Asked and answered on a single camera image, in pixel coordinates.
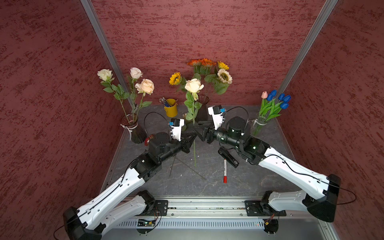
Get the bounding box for red glass vase with ribbon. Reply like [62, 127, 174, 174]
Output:
[121, 114, 147, 144]

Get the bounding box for aluminium corner profile left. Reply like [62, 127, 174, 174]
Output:
[81, 0, 131, 93]

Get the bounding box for clear glass vase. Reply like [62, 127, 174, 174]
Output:
[250, 119, 267, 138]

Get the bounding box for black stapler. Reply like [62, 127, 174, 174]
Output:
[218, 147, 239, 168]

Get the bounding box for pens in bucket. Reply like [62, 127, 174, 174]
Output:
[159, 97, 173, 108]

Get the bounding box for aluminium corner profile right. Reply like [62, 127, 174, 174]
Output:
[278, 0, 338, 96]

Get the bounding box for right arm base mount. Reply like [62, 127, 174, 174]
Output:
[245, 201, 287, 218]

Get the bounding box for blue tulip flower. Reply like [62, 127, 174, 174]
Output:
[271, 93, 285, 114]
[260, 94, 274, 117]
[262, 102, 289, 122]
[267, 90, 277, 107]
[277, 94, 291, 109]

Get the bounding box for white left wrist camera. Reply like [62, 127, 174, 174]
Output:
[169, 118, 185, 142]

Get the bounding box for aluminium corner profile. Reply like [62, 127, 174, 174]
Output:
[81, 0, 131, 93]
[278, 0, 338, 96]

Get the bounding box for red capped white marker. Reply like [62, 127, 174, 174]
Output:
[223, 159, 227, 184]

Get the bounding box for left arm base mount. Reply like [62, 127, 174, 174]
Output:
[139, 200, 169, 217]

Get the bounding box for yellow metal pen bucket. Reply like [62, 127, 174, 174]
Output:
[164, 99, 178, 118]

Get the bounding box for yellow sunflower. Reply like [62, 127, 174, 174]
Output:
[169, 72, 187, 92]
[217, 61, 229, 71]

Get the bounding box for cream gerbera flower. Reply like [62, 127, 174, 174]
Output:
[214, 69, 233, 95]
[169, 112, 208, 181]

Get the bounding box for pink tulip bud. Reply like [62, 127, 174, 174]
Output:
[259, 91, 268, 117]

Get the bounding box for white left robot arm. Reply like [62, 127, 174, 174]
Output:
[63, 133, 197, 240]

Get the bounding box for aluminium front rail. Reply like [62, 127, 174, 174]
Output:
[119, 196, 313, 220]

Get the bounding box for orange gerbera flower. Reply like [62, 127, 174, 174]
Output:
[200, 58, 216, 83]
[187, 60, 202, 80]

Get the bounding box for red gerbera flower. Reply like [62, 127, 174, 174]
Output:
[145, 135, 155, 147]

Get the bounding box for white rose flower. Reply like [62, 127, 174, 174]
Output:
[97, 69, 130, 121]

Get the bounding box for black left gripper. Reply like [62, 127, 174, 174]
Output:
[158, 131, 197, 163]

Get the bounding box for dark ribbed glass vase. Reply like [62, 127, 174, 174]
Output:
[196, 95, 209, 122]

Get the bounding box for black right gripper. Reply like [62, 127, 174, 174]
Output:
[192, 118, 243, 148]

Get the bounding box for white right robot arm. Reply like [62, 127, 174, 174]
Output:
[194, 117, 341, 223]

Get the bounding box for pale pink rose flower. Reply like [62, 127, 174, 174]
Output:
[135, 79, 155, 119]

